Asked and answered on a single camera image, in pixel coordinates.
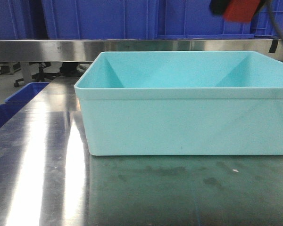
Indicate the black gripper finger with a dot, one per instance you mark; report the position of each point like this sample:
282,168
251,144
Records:
218,7

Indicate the red cube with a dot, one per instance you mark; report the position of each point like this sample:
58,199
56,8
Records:
242,11

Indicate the blue crate centre right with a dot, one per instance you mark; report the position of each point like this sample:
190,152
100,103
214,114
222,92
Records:
192,19

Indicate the blue crate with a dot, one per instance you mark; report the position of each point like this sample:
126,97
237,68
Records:
101,19
261,24
192,19
22,19

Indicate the blue crate far right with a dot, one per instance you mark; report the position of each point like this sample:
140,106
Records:
261,24

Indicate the light teal plastic bin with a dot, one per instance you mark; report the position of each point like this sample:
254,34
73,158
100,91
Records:
182,103

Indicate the blue crate upper middle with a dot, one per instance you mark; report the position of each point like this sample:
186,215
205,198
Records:
101,19

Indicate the blue crate upper left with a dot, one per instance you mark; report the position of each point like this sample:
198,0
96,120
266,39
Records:
22,19

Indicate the blue bin lower left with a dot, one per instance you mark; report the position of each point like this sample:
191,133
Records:
19,99

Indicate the stainless steel shelf rail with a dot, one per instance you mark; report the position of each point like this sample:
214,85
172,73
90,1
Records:
87,50

